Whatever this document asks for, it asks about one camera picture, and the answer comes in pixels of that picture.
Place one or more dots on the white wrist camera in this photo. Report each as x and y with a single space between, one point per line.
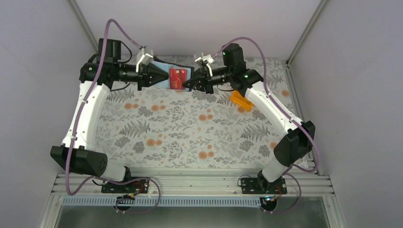
204 62
144 57

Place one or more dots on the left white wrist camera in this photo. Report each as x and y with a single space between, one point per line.
144 57

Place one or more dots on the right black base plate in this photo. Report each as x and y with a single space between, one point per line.
256 186

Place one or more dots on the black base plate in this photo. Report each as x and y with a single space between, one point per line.
139 186
256 186

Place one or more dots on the aluminium rail frame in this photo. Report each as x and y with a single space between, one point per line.
223 182

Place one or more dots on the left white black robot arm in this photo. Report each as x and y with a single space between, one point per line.
77 152

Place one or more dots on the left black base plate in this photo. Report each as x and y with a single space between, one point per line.
139 186

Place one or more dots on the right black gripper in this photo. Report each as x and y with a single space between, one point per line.
201 84

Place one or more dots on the floral table mat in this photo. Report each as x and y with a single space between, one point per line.
161 128

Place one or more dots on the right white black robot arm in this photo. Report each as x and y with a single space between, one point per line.
298 135

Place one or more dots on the orange plastic bin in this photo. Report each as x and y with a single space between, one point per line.
238 99

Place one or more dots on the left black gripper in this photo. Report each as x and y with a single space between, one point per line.
143 73

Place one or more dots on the black card holder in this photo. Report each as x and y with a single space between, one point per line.
175 65

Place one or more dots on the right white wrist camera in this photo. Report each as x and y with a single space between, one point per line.
204 62

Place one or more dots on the grey slotted cable duct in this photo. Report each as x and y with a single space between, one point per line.
165 201

